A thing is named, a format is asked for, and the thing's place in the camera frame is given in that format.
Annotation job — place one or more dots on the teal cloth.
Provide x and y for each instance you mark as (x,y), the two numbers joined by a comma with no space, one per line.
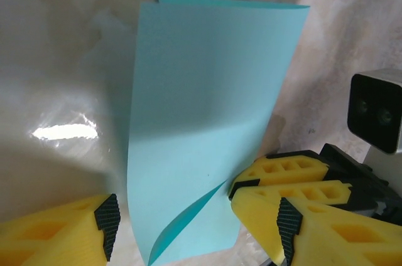
(204,90)

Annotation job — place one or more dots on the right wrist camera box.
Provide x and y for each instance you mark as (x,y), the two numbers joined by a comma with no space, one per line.
(373,112)

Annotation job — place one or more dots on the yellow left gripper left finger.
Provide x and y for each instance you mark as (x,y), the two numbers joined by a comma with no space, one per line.
(47,237)

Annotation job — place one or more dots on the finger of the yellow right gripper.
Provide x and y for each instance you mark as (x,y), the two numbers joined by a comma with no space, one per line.
(257,173)
(257,215)

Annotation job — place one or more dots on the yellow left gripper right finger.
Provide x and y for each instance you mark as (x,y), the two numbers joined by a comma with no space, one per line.
(345,241)

